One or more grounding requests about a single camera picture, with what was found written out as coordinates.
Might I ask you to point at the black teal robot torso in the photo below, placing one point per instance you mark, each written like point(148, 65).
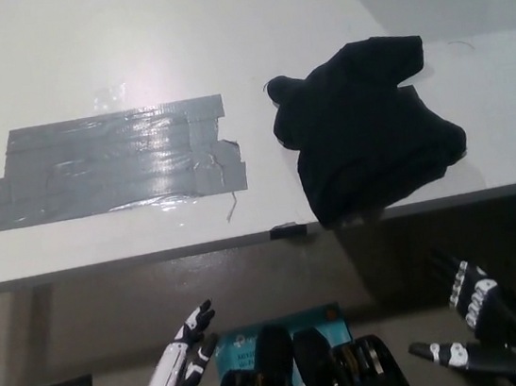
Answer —
point(309, 367)

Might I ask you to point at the black tape square patch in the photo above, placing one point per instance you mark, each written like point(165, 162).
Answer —
point(410, 93)

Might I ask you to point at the thin dark thread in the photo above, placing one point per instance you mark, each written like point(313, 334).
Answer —
point(230, 208)
point(459, 43)
point(264, 87)

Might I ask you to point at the small black tape strip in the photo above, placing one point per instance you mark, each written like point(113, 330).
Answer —
point(288, 230)

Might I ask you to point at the black t-shirt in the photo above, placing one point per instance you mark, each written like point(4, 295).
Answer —
point(364, 131)

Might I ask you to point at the grey duct tape patch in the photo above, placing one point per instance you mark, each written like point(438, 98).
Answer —
point(111, 164)

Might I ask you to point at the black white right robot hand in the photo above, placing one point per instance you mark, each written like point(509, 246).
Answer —
point(496, 338)

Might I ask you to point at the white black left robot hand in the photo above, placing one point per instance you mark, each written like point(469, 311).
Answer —
point(179, 370)

